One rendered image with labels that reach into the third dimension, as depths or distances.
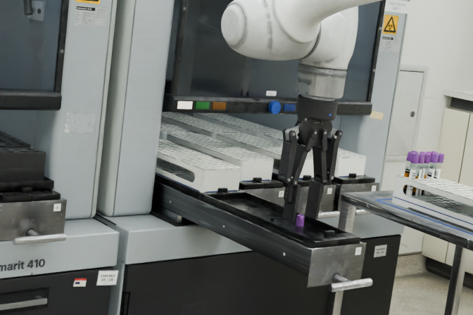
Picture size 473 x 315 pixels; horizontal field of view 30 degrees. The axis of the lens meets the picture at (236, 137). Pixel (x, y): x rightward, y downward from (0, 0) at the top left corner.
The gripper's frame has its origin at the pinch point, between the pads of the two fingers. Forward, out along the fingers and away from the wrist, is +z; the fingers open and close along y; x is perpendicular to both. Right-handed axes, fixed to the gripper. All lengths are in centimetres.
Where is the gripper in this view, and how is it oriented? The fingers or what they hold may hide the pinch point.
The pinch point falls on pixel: (303, 202)
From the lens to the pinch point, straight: 168.5
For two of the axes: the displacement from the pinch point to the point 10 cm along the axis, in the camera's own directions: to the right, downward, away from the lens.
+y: -7.8, 0.1, -6.3
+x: 6.2, 2.2, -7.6
